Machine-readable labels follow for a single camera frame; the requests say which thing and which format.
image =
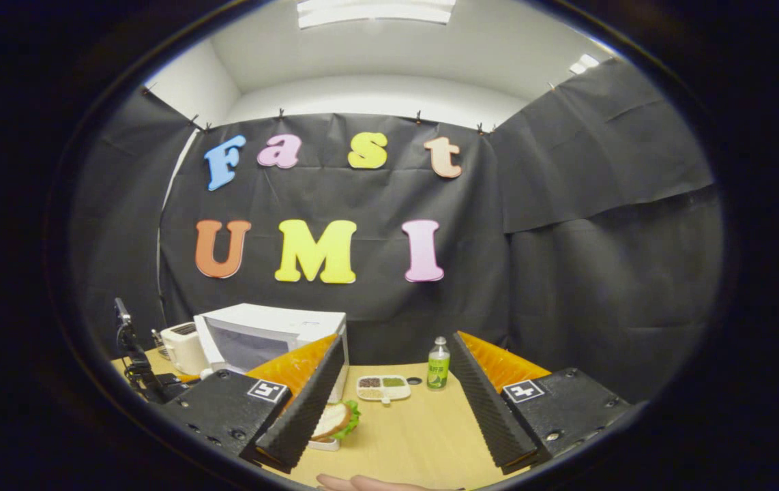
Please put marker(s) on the row of small cloth clips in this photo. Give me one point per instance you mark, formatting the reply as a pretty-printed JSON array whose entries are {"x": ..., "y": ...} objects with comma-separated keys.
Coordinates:
[{"x": 281, "y": 113}]

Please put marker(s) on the small white rectangular plate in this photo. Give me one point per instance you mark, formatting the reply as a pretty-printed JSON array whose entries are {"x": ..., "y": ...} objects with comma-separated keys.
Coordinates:
[{"x": 325, "y": 445}]

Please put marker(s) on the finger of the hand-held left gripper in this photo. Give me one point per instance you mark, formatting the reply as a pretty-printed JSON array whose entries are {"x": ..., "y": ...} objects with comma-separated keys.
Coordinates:
[{"x": 188, "y": 378}]

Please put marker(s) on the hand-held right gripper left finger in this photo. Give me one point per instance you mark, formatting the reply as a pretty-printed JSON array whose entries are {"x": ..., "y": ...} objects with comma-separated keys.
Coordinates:
[{"x": 307, "y": 409}]

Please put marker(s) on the small ceiling light panel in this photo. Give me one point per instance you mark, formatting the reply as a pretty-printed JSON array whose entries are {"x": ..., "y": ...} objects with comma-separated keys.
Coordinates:
[{"x": 584, "y": 64}]

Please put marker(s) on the white divided grain dish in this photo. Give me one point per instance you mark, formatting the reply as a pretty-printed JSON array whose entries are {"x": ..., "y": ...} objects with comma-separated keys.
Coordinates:
[{"x": 372, "y": 393}]

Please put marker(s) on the lettuce sandwich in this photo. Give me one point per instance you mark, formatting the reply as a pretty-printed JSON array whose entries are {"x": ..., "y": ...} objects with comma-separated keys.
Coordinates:
[{"x": 335, "y": 417}]

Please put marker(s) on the large ceiling light panel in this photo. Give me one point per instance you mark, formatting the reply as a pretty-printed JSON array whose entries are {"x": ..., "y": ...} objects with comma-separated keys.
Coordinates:
[{"x": 376, "y": 12}]

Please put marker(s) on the green drink bottle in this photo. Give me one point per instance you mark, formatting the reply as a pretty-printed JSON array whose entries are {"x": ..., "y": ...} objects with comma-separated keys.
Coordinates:
[{"x": 438, "y": 368}]

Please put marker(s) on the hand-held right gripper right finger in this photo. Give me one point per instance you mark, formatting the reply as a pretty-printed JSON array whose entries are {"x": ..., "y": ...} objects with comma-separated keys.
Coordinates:
[{"x": 488, "y": 409}]

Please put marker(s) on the white toaster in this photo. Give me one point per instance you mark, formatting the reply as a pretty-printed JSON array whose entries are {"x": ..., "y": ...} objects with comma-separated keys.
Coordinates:
[{"x": 185, "y": 348}]

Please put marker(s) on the white microwave oven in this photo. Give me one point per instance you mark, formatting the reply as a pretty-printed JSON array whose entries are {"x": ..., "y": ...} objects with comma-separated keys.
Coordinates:
[{"x": 273, "y": 324}]

